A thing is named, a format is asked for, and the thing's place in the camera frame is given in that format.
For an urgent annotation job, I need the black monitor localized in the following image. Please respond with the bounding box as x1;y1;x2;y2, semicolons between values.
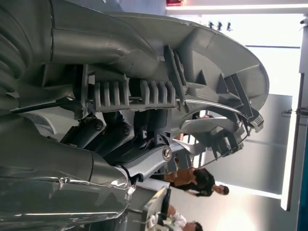
142;186;172;224

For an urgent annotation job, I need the person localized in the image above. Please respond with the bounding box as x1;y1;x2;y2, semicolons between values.
145;204;204;231
164;167;230;198

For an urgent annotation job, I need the dark thin pole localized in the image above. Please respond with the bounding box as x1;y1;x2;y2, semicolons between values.
285;72;306;212

